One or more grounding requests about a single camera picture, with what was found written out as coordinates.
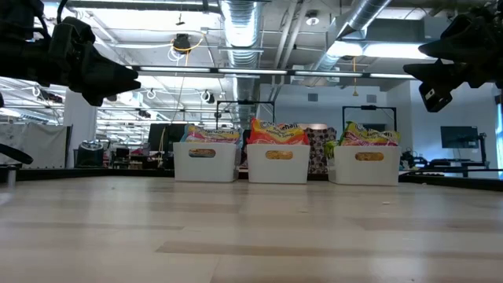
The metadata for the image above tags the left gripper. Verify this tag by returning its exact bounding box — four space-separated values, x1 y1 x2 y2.
42 16 142 108

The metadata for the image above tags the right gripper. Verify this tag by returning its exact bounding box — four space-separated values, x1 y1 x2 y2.
403 7 503 90

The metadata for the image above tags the blue beef ramen packet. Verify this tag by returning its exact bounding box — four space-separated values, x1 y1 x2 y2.
179 124 244 145

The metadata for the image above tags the orange chicken ramen packet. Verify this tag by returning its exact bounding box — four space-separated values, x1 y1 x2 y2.
246 116 311 146

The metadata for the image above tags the white pillar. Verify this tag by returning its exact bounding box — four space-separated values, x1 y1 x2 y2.
62 88 98 159

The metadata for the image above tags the black round container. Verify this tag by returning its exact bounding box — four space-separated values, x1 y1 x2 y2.
76 140 105 169

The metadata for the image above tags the black desk monitor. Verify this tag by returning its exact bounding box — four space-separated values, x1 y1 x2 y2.
148 123 188 153

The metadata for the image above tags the white fabric screen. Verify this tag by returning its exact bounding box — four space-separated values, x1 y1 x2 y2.
23 122 68 170

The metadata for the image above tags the black ceiling-hung device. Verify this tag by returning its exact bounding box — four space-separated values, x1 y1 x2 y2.
171 33 193 54

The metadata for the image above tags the black curved bar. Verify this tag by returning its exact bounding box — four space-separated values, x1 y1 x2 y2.
0 142 35 166

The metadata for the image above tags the white plastic bin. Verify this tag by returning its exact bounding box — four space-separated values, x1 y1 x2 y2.
332 145 402 187
246 143 311 185
172 141 240 184

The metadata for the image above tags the long ceiling light strip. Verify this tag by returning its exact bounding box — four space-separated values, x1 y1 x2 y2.
129 64 417 82

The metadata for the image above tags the dotted patterned fabric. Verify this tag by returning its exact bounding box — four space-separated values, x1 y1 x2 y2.
304 126 338 175

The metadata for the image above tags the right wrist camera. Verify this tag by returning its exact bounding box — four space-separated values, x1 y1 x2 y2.
417 80 453 113

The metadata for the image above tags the dark wall monitor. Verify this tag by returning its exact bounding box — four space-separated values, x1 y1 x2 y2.
439 125 480 149

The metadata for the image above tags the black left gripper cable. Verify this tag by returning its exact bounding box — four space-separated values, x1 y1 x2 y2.
57 0 68 27

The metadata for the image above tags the black table edge rail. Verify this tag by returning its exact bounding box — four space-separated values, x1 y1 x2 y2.
15 167 174 182

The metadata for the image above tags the black rectangular frame stand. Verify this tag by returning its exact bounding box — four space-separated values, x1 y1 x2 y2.
341 104 398 147
215 99 276 145

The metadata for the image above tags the silver spiral air duct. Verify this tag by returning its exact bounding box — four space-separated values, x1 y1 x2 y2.
218 0 265 130
304 0 394 86

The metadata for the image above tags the black table frame rail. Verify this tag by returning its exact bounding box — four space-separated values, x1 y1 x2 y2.
398 167 503 193

